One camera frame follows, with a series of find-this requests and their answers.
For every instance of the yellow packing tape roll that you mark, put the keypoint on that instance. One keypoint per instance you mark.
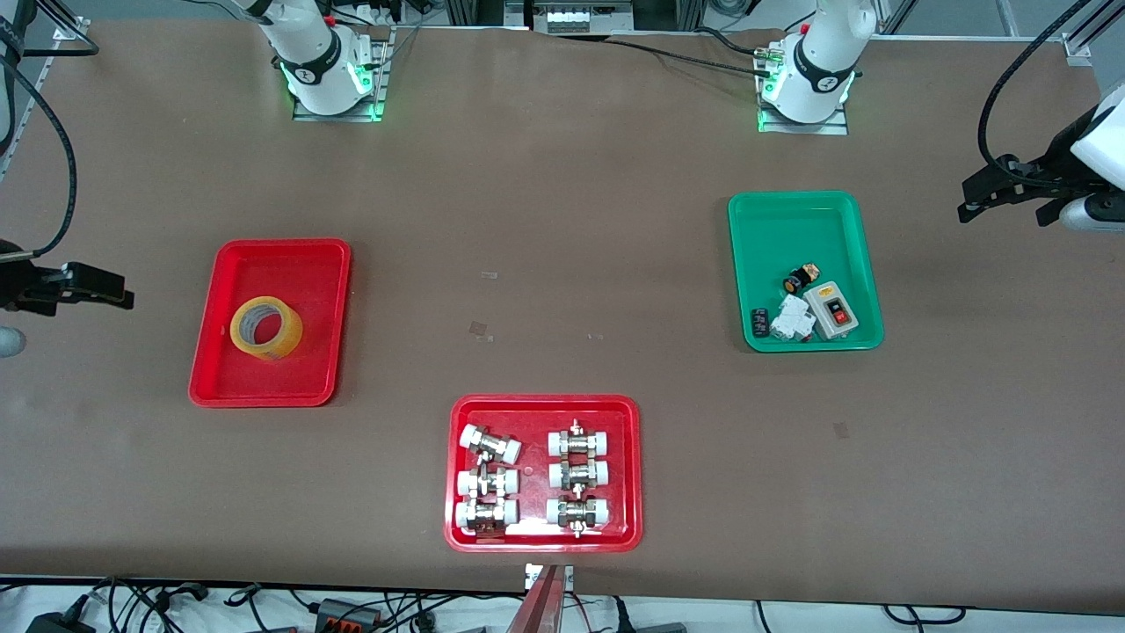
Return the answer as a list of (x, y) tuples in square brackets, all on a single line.
[(266, 328)]

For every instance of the small white label plate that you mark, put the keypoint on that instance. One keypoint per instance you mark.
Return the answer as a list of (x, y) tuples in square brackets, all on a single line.
[(530, 576)]

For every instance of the black round knob component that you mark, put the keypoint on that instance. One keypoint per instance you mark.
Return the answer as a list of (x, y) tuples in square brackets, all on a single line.
[(796, 280)]

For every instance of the grey push button switch box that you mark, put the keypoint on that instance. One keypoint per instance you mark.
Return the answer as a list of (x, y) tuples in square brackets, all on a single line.
[(831, 309)]

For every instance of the aluminium frame profile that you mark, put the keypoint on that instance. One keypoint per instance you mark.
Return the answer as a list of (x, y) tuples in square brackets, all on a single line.
[(1090, 35), (44, 79)]

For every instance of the red plastic tray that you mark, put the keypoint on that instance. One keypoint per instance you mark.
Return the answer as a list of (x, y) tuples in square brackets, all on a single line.
[(272, 264), (536, 475)]

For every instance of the small black electrical component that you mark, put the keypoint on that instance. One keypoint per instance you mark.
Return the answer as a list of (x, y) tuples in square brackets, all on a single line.
[(760, 322)]

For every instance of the brass fitting with white caps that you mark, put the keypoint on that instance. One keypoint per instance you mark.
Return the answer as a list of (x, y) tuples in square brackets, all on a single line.
[(490, 445), (579, 440), (488, 482), (486, 515), (577, 513), (579, 475)]

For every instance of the white circuit breaker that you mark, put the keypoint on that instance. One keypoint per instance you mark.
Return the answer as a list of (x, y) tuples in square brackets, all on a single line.
[(793, 320)]

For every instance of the grey power strip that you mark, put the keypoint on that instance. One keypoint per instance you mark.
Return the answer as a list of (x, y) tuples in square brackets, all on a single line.
[(580, 16)]

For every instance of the black connector box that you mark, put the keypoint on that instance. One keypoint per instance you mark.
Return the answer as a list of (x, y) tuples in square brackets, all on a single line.
[(347, 614)]

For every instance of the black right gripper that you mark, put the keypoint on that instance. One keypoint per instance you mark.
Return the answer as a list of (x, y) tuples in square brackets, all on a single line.
[(25, 286)]

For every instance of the aluminium profile post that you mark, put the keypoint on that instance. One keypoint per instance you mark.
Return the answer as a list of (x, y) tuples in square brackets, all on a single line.
[(538, 607)]

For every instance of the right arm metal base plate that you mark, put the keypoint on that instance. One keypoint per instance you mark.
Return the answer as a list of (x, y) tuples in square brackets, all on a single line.
[(380, 79)]

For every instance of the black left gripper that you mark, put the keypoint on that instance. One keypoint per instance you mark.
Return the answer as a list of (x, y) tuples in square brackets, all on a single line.
[(1051, 167)]

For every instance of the green plastic tray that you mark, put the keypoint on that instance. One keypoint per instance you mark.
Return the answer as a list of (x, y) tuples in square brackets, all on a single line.
[(800, 229)]

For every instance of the black power adapter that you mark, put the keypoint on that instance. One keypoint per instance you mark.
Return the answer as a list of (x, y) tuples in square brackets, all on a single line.
[(57, 622)]

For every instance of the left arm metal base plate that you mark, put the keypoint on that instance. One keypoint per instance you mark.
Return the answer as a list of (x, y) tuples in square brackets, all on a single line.
[(835, 125)]

